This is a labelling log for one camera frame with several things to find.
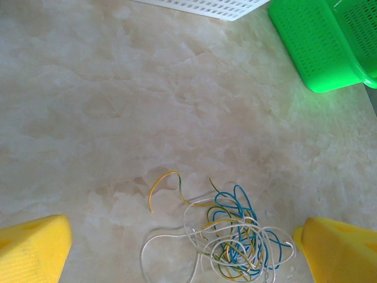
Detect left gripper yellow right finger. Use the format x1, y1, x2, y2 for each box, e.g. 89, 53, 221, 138
292, 217, 377, 283

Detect green plastic basket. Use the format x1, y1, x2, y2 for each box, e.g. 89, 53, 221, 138
267, 0, 377, 94

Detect blue thin cable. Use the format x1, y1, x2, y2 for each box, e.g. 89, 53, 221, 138
214, 184, 267, 266
226, 226, 284, 274

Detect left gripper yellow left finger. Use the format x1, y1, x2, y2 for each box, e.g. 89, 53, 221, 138
0, 214, 73, 283

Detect white thin cable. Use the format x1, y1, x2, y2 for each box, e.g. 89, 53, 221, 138
181, 198, 280, 283
140, 223, 296, 283

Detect white plastic basket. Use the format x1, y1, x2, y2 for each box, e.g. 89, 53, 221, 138
129, 0, 270, 23

